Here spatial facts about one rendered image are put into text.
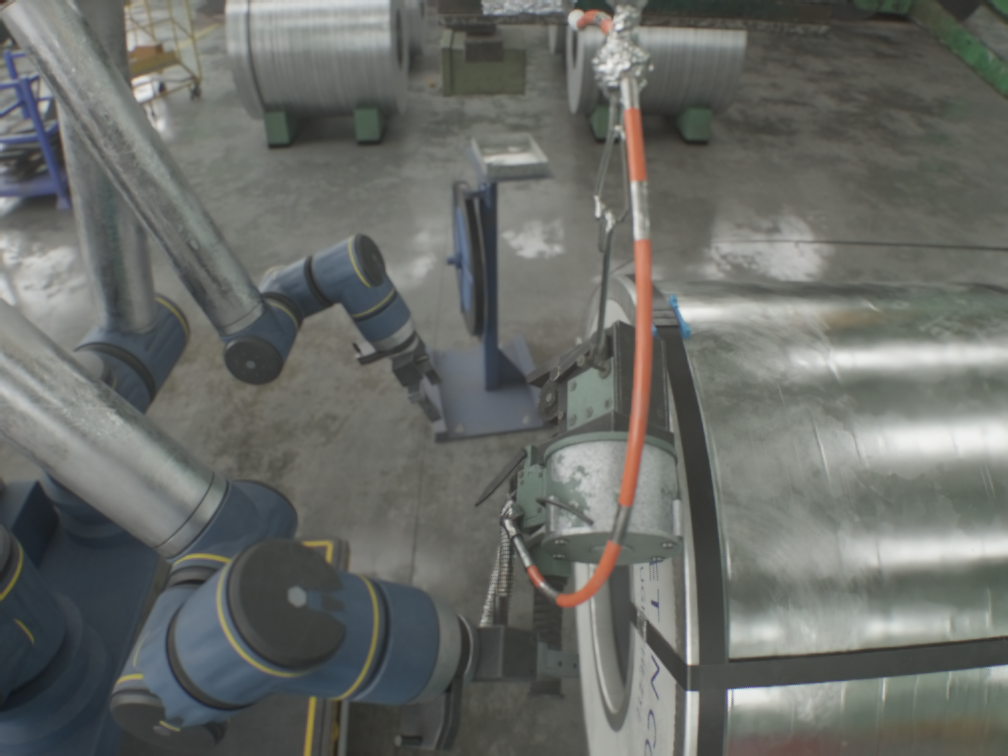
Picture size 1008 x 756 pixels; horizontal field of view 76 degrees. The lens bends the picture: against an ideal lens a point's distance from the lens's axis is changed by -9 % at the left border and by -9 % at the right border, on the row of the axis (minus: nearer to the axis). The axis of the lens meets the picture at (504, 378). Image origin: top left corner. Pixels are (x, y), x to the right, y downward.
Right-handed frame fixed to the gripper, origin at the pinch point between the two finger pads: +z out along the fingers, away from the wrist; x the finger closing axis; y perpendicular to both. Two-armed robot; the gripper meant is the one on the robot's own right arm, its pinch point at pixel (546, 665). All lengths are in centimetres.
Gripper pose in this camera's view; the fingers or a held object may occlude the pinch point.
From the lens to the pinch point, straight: 81.4
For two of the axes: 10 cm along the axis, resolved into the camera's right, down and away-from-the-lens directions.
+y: 0.5, -8.9, 4.6
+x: -7.0, 2.9, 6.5
